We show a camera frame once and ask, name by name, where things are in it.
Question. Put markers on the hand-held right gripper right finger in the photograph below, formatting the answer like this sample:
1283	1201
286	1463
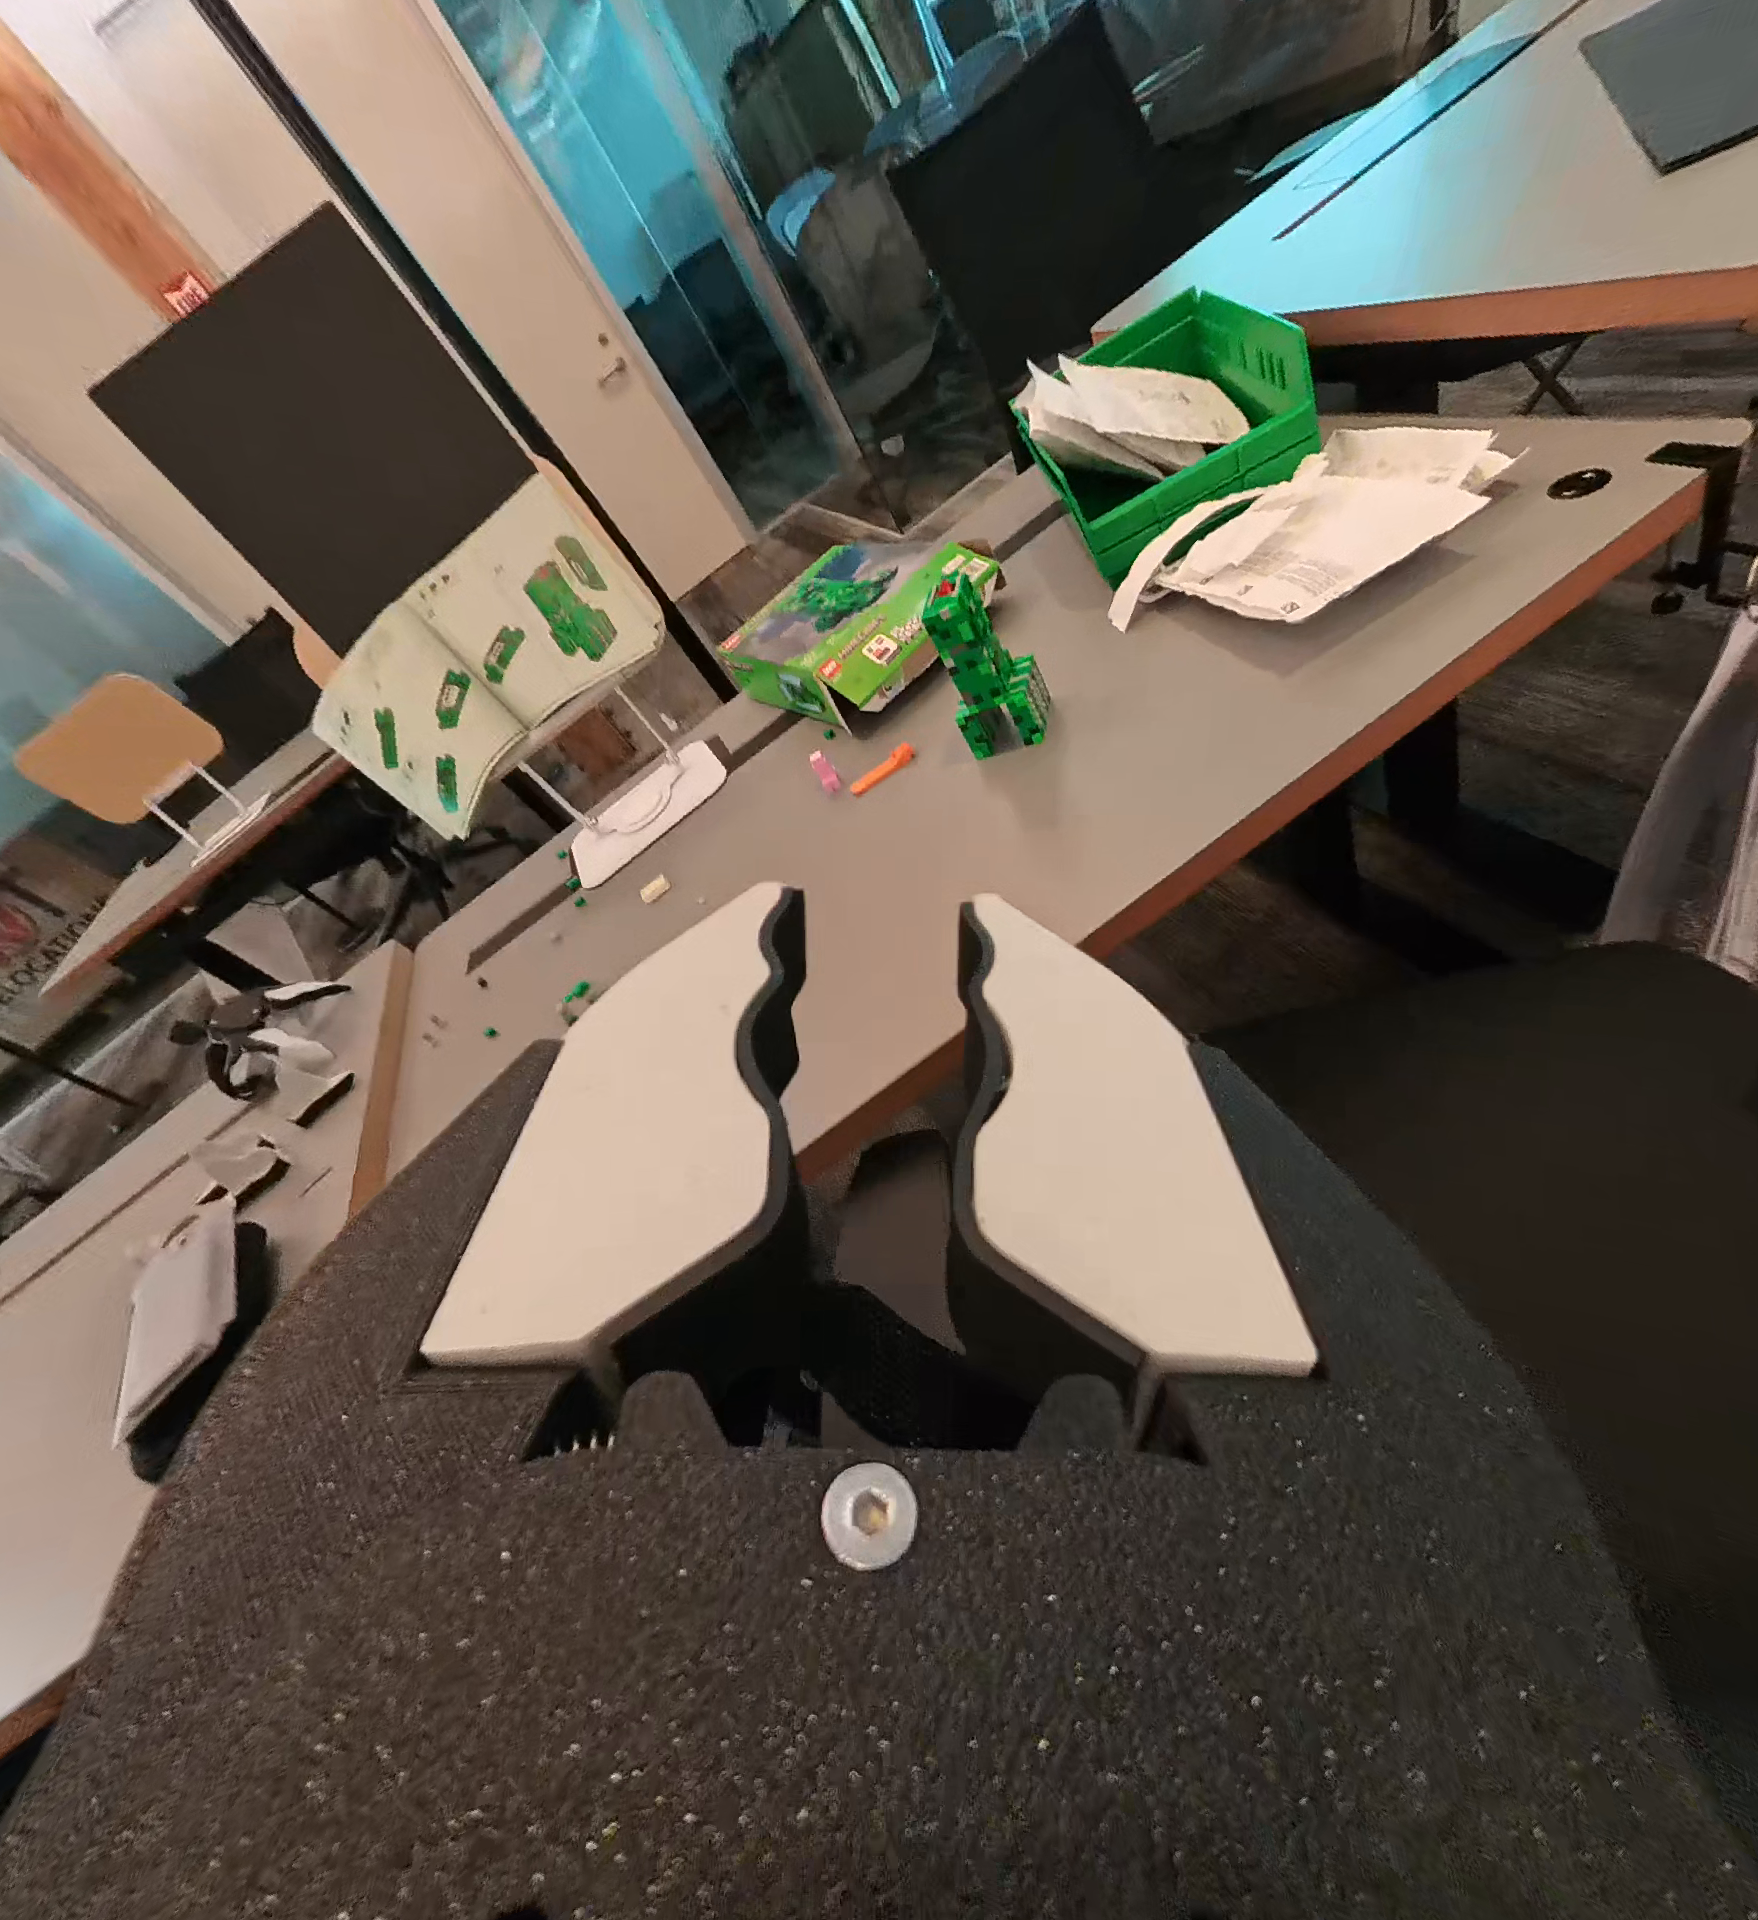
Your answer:
1119	1171

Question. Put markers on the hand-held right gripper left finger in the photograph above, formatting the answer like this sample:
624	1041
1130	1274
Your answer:
624	1157

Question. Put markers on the grey desk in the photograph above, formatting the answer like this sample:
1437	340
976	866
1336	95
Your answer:
8	1500
1495	197
1194	721

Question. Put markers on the black desk grommet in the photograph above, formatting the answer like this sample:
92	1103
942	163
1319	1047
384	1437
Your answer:
1578	482

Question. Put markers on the black desk clamp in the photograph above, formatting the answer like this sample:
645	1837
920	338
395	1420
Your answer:
1711	511

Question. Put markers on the dark desk mat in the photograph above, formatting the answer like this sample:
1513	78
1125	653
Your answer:
1719	76

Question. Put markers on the white book stand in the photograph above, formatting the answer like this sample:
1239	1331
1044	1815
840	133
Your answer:
647	804

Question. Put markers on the black and white gadget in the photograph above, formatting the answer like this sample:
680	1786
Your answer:
264	1036

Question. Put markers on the pink brick pig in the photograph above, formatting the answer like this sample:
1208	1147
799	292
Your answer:
829	770

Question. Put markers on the black office chair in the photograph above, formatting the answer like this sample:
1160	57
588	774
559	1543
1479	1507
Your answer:
1569	1201

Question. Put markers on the orange brick separator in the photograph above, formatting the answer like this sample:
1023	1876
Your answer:
882	773

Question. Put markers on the green brick creeper model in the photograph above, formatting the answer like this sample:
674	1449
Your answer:
986	676

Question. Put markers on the brick instruction booklet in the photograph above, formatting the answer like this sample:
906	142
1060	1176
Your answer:
488	659

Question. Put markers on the green toy box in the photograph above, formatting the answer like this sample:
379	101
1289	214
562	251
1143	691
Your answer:
849	630

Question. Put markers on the wooden chair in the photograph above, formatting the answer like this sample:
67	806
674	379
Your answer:
114	743

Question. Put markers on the crumpled white paper bag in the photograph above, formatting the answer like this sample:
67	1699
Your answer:
1315	532
1134	412

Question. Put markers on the clear plastic bag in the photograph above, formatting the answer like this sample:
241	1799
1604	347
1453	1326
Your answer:
1733	751

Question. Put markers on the black screen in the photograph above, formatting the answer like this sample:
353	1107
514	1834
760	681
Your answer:
308	436

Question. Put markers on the green plastic bin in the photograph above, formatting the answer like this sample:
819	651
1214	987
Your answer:
1255	360

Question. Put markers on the red wall sign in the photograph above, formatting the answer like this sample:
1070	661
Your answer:
187	292

